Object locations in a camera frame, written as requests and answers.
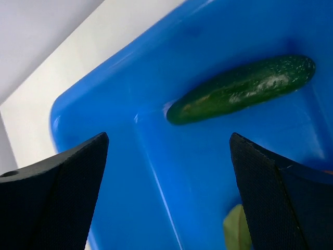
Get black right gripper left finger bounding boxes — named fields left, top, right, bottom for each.
left=1, top=132, right=109, bottom=249

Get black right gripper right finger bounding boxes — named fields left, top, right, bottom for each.
left=229, top=133, right=332, bottom=249

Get red lychee bunch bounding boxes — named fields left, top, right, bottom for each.
left=223, top=204, right=252, bottom=250

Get green cucumber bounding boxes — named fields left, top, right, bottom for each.
left=166, top=55, right=316, bottom=125

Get blue plastic bin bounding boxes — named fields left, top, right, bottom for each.
left=50, top=1, right=332, bottom=249

